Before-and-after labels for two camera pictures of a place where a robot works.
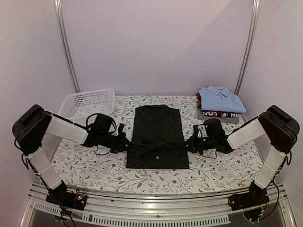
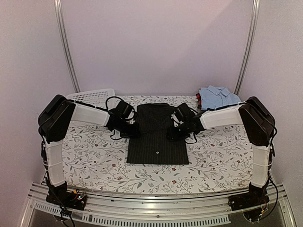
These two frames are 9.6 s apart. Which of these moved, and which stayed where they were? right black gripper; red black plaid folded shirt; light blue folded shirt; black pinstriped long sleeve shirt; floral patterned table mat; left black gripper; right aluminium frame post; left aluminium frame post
Moved: black pinstriped long sleeve shirt; right black gripper; left black gripper
Stayed: red black plaid folded shirt; left aluminium frame post; right aluminium frame post; floral patterned table mat; light blue folded shirt
